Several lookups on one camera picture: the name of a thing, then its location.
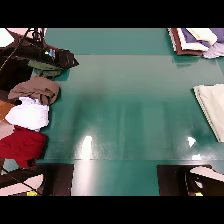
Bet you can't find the white shirt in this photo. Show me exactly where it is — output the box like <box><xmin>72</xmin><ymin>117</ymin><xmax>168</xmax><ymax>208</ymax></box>
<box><xmin>192</xmin><ymin>83</ymin><xmax>224</xmax><ymax>144</ymax></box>

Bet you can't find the green garment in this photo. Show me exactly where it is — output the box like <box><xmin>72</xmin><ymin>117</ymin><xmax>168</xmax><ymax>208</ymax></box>
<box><xmin>27</xmin><ymin>59</ymin><xmax>65</xmax><ymax>80</ymax></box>

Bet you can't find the brown garment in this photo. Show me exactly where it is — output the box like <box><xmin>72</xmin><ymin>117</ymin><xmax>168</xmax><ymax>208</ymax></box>
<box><xmin>7</xmin><ymin>76</ymin><xmax>61</xmax><ymax>107</ymax></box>

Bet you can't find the white garment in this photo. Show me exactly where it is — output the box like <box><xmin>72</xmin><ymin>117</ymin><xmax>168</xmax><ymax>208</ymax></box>
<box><xmin>4</xmin><ymin>96</ymin><xmax>51</xmax><ymax>132</ymax></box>

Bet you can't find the maroon garment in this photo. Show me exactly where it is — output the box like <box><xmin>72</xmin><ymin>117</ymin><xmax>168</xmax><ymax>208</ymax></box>
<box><xmin>170</xmin><ymin>27</ymin><xmax>205</xmax><ymax>57</ymax></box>

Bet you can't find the red garment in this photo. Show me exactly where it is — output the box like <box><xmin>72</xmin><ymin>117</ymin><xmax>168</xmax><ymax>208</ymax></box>
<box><xmin>0</xmin><ymin>125</ymin><xmax>48</xmax><ymax>169</ymax></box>

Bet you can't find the black garment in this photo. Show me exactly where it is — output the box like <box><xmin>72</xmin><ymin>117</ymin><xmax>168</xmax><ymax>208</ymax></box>
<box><xmin>0</xmin><ymin>37</ymin><xmax>80</xmax><ymax>93</ymax></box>

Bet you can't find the orange garment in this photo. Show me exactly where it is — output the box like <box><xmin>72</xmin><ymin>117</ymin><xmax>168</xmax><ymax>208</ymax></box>
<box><xmin>0</xmin><ymin>99</ymin><xmax>16</xmax><ymax>122</ymax></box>

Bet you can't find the purple garment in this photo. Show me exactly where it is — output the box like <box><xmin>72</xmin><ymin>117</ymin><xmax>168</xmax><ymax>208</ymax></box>
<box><xmin>180</xmin><ymin>27</ymin><xmax>224</xmax><ymax>49</ymax></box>

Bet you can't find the lavender garment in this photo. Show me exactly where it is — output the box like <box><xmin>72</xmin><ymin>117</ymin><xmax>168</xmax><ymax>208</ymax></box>
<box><xmin>201</xmin><ymin>41</ymin><xmax>224</xmax><ymax>60</ymax></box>

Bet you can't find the cream garment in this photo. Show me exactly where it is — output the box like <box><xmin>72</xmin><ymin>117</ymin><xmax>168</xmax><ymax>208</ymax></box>
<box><xmin>185</xmin><ymin>27</ymin><xmax>219</xmax><ymax>47</ymax></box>

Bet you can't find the black cable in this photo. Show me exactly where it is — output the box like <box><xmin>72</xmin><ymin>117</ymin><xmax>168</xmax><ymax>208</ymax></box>
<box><xmin>0</xmin><ymin>27</ymin><xmax>33</xmax><ymax>72</ymax></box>

